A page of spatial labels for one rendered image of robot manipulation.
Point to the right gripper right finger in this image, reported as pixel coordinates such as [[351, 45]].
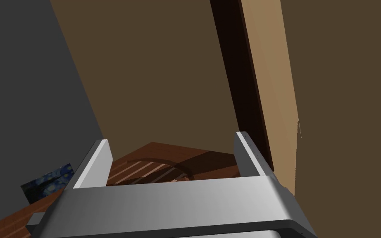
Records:
[[248, 158]]

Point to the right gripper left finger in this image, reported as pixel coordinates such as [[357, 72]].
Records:
[[94, 165]]

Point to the blue starry night picture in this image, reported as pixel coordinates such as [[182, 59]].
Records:
[[49, 182]]

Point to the brown wooden door leaf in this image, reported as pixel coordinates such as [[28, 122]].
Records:
[[270, 92]]

